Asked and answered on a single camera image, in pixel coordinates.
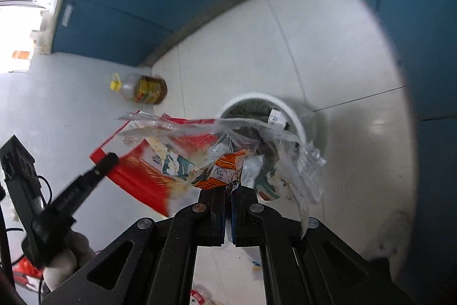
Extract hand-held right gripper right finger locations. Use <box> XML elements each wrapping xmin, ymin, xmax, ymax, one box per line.
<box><xmin>231</xmin><ymin>185</ymin><xmax>412</xmax><ymax>305</ymax></box>

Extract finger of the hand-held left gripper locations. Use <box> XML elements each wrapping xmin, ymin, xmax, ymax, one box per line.
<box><xmin>32</xmin><ymin>152</ymin><xmax>121</xmax><ymax>244</ymax></box>

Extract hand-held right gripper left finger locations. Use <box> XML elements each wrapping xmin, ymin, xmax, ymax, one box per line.
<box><xmin>41</xmin><ymin>188</ymin><xmax>228</xmax><ymax>305</ymax></box>

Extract red printed plastic snack bag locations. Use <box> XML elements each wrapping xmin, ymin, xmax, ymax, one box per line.
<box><xmin>89</xmin><ymin>110</ymin><xmax>258</xmax><ymax>217</ymax></box>

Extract clear plastic wrapper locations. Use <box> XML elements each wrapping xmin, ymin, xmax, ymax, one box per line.
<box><xmin>116</xmin><ymin>110</ymin><xmax>327</xmax><ymax>220</ymax></box>

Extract white round trash bin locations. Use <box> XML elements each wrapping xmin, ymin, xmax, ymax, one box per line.
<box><xmin>217</xmin><ymin>92</ymin><xmax>327</xmax><ymax>206</ymax></box>

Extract person's left hand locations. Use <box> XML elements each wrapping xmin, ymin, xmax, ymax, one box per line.
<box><xmin>43</xmin><ymin>230</ymin><xmax>98</xmax><ymax>292</ymax></box>

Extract crumpled red white wrapper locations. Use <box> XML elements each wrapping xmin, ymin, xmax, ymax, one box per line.
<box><xmin>190</xmin><ymin>284</ymin><xmax>215</xmax><ymax>305</ymax></box>

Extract white paper tag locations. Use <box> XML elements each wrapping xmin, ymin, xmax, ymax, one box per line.
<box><xmin>267</xmin><ymin>108</ymin><xmax>287</xmax><ymax>129</ymax></box>

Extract yellow cooking oil bottle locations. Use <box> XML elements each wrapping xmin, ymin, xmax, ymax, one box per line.
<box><xmin>110</xmin><ymin>71</ymin><xmax>168</xmax><ymax>104</ymax></box>

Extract black cable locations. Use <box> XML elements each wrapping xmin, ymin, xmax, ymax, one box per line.
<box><xmin>36</xmin><ymin>175</ymin><xmax>55</xmax><ymax>207</ymax></box>

